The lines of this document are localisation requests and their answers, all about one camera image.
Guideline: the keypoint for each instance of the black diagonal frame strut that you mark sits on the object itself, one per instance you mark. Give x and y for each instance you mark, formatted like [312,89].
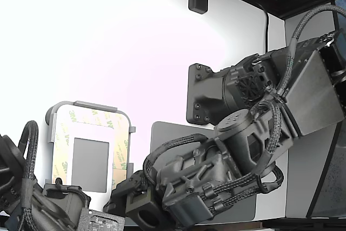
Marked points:
[321,177]

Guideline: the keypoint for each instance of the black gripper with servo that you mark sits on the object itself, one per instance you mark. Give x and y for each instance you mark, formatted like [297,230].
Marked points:
[193,177]

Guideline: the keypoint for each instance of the white panel with grey screen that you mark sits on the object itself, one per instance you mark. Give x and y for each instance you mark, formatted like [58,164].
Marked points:
[90,160]

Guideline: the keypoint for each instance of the dark grey flat tray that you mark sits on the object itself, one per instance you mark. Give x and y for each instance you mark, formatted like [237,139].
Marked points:
[167,136]

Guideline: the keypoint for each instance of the black and metal robot arm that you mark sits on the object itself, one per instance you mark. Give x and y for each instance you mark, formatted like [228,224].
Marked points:
[311,101]

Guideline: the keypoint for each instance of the grey circuit board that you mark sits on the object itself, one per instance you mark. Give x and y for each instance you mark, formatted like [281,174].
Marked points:
[102,220]

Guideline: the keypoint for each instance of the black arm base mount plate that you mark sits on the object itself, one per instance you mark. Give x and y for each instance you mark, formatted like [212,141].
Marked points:
[200,95]

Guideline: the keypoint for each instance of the device with adhesive backing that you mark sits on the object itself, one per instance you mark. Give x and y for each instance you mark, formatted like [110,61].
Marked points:
[120,144]

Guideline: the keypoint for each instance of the black wrist camera block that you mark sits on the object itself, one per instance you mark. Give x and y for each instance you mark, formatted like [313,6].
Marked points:
[140,204]

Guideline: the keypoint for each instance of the grey fixture stand with legs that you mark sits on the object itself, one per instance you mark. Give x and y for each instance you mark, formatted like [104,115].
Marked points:
[94,105]

